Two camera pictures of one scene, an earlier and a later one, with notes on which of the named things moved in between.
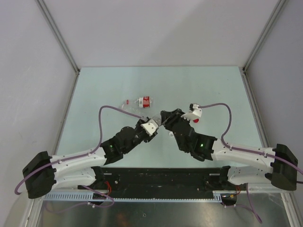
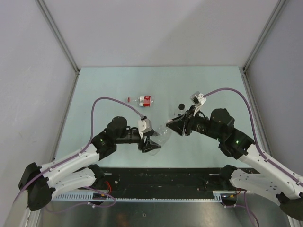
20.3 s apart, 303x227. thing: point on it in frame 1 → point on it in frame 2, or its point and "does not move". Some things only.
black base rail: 158,183 does not move
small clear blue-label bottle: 157,119 → 182,109
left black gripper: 147,139 → 148,144
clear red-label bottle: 142,101 does not move
